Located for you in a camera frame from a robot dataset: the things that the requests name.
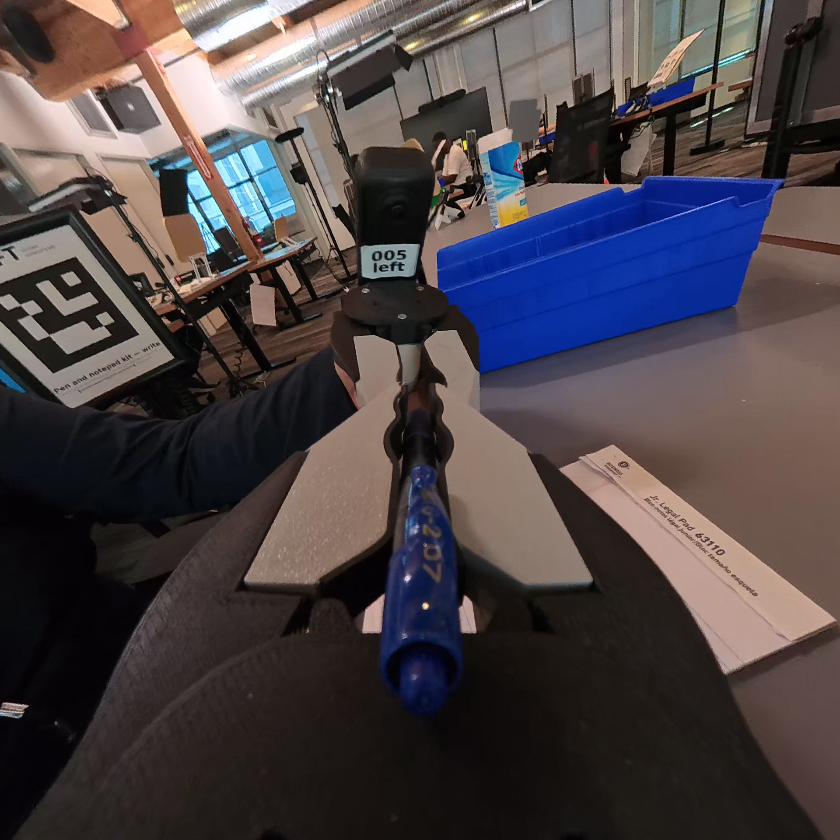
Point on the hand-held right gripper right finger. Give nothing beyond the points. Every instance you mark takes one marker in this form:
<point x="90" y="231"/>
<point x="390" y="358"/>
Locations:
<point x="518" y="518"/>

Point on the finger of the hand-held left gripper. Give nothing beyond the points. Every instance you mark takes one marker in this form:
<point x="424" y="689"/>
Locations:
<point x="456" y="361"/>
<point x="377" y="371"/>

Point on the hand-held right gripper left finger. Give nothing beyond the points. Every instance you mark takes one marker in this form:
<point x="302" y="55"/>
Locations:
<point x="315" y="512"/>

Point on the blue retractable pen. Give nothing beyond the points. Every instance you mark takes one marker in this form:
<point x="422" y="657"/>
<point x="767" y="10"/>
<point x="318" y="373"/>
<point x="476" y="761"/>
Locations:
<point x="420" y="590"/>

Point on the large blue plastic bin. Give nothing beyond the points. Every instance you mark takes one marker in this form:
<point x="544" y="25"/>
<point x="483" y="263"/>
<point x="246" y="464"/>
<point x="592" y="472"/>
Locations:
<point x="590" y="295"/>

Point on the white lined legal pad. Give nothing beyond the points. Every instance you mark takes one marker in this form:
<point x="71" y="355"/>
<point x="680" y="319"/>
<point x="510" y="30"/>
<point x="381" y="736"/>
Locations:
<point x="689" y="577"/>

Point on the wooden office desk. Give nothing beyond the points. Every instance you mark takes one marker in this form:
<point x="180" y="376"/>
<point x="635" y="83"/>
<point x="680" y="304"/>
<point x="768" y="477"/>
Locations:
<point x="262" y="262"/>
<point x="669" y="105"/>

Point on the grey desk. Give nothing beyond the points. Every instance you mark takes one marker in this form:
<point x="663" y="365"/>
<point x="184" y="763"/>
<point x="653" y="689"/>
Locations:
<point x="656" y="420"/>

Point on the person's left hand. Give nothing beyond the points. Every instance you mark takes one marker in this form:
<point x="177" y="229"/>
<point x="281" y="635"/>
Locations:
<point x="348" y="392"/>

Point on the black tripod stand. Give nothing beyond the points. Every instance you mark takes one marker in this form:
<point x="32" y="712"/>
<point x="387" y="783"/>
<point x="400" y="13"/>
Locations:
<point x="321" y="197"/>

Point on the grey chair armrest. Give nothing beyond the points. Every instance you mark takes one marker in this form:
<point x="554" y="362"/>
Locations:
<point x="164" y="551"/>

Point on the disinfecting wipes canister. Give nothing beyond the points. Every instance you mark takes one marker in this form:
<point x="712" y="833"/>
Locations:
<point x="504" y="190"/>

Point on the black studio light panel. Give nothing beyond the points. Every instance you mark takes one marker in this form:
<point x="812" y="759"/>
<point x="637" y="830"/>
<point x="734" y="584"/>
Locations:
<point x="367" y="72"/>

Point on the black box speaker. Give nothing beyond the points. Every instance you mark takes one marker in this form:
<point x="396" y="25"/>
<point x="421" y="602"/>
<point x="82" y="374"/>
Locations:
<point x="174" y="191"/>

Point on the black mesh office chair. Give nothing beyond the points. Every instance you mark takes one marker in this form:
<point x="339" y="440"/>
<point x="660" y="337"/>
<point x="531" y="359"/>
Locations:
<point x="581" y="144"/>

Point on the person's dark clothing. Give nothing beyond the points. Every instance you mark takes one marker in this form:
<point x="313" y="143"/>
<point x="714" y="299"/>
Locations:
<point x="39" y="623"/>

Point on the black framed marker sign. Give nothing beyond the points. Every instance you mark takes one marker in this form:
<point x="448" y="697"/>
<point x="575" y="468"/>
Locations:
<point x="65" y="315"/>

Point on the dark panel on stand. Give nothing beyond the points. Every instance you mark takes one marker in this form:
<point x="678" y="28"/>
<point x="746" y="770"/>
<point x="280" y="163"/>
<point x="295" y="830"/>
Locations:
<point x="800" y="65"/>

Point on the black wall monitor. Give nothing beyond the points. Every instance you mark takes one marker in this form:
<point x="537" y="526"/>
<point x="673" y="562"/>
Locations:
<point x="446" y="121"/>

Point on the wooden support post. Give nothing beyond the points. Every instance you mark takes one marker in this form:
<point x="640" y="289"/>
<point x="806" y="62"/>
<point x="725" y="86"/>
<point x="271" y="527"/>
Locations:
<point x="190" y="144"/>

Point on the silver ceiling duct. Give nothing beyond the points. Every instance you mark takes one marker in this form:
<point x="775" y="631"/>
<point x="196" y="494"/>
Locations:
<point x="295" y="59"/>

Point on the black wall speaker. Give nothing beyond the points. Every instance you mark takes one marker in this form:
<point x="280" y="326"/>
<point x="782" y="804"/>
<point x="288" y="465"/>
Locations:
<point x="130" y="106"/>

